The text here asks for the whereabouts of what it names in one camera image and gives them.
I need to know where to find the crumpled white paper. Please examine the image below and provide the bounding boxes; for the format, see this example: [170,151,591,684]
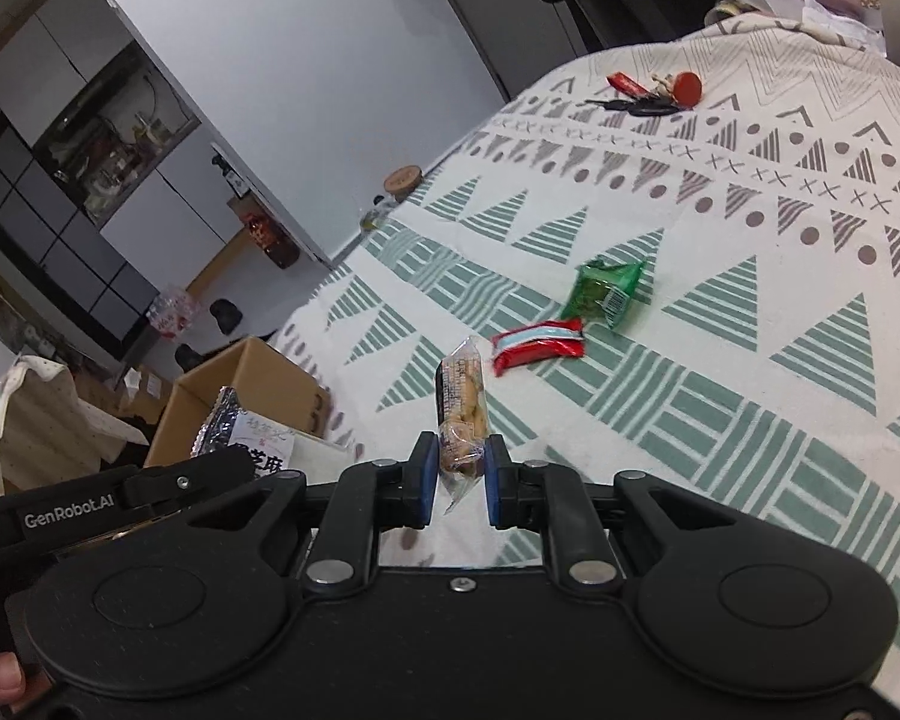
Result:
[799,0,890,53]

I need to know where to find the small cardboard boxes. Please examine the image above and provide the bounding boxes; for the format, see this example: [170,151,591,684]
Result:
[116,364,173,421]

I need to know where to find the bottle with red label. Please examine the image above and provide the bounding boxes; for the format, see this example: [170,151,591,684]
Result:
[244,211,301,269]

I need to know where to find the white dotted cloth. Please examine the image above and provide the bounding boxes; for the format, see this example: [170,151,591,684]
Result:
[0,352,151,503]

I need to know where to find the jar with wooden lid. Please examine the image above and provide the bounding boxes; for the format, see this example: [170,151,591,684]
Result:
[384,165,425,203]

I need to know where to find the printed blanket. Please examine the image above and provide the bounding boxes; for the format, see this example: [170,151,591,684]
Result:
[270,0,900,720]

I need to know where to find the clear biscuit snack packet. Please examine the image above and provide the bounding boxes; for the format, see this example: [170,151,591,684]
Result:
[433,336,492,517]

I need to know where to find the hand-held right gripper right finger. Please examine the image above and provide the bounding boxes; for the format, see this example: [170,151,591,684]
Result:
[484,435,728,590]

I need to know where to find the red snack packet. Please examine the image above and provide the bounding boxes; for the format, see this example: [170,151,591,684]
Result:
[490,317,587,378]

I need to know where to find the white kitchen cabinet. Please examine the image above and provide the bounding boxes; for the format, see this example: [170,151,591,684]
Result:
[0,7,233,361]

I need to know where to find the plastic bag of bottles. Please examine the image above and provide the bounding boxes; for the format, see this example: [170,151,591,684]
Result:
[148,283,200,338]

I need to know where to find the white black snack packet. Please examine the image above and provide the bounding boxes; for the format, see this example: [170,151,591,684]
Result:
[232,411,355,496]

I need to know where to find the key bunch with red tags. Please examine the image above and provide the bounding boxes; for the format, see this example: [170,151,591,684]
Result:
[585,70,704,119]

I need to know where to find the silver patterned snack packet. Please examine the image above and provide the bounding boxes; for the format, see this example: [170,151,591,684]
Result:
[190,386,250,458]

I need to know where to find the dark cloth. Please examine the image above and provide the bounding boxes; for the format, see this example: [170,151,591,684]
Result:
[109,412,158,473]

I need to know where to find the brown cardboard box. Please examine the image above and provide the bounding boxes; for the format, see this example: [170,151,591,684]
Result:
[144,336,331,473]

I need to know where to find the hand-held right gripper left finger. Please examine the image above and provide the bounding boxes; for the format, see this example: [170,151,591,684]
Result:
[191,431,441,590]

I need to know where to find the green snack packet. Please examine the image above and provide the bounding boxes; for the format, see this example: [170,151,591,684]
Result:
[559,256,648,331]

